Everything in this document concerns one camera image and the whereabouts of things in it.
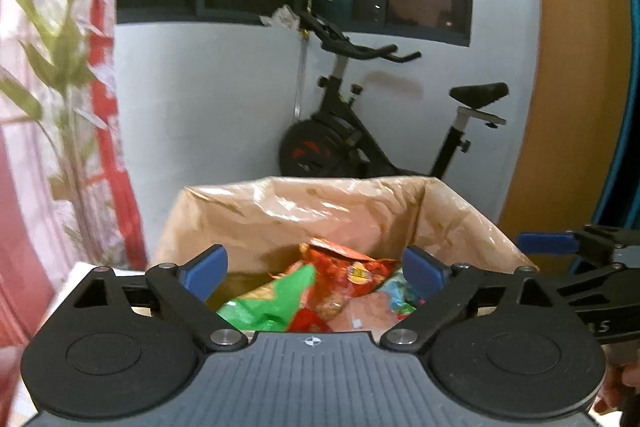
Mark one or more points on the green snack packet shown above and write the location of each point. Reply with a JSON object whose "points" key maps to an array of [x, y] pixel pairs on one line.
{"points": [[265, 302]]}

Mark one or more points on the printed curtain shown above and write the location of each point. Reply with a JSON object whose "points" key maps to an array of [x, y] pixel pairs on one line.
{"points": [[50, 57]]}

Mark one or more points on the crumpled white plastic bag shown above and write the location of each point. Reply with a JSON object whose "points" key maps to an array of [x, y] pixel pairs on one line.
{"points": [[280, 17]]}

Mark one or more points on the person's right hand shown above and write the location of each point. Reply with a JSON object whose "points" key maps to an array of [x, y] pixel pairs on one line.
{"points": [[612, 387]]}

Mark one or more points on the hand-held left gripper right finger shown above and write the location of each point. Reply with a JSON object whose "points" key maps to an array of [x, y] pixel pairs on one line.
{"points": [[424, 274]]}

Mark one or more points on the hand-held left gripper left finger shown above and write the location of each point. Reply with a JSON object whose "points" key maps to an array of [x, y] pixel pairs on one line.
{"points": [[206, 272]]}

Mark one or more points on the orange-red snack packet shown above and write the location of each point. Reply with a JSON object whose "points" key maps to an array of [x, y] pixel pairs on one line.
{"points": [[340, 277]]}

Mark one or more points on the wooden door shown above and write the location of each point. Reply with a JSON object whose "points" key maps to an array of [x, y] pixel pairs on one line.
{"points": [[565, 82]]}

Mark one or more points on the cardboard box with plastic liner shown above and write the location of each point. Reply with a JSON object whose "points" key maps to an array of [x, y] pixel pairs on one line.
{"points": [[300, 207]]}

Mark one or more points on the black exercise bike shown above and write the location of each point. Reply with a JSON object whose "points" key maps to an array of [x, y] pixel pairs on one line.
{"points": [[325, 142]]}

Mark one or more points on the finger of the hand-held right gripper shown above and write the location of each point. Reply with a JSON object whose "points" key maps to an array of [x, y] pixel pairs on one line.
{"points": [[600, 284], [545, 243]]}

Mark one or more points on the blue white snack packet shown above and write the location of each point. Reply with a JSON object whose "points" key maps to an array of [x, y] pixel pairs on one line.
{"points": [[395, 294]]}

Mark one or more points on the checked floral tablecloth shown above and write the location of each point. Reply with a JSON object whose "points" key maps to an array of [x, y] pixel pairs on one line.
{"points": [[65, 292]]}

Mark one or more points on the red snack packet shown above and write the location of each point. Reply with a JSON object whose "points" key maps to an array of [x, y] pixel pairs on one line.
{"points": [[310, 322]]}

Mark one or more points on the clear packet with brown snack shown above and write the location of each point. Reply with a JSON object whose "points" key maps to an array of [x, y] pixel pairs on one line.
{"points": [[365, 314]]}

